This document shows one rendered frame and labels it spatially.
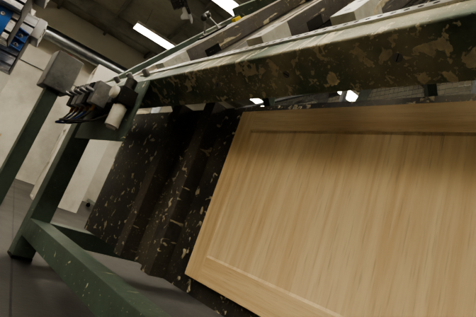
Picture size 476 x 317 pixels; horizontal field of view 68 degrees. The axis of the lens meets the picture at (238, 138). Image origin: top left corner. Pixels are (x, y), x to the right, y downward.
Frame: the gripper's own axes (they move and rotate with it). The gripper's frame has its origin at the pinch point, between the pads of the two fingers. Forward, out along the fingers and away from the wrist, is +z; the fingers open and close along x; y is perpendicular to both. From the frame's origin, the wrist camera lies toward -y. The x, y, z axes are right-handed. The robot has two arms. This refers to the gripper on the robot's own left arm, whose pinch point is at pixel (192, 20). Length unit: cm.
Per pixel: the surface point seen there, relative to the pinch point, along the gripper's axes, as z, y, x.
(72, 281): 61, 70, 110
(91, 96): 14, 50, 73
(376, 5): 16, -32, 128
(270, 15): 12.0, -35.7, 28.1
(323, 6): 14, -35, 92
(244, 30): 13.5, -18.0, 39.9
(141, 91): 19, 32, 79
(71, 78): 6, 65, 29
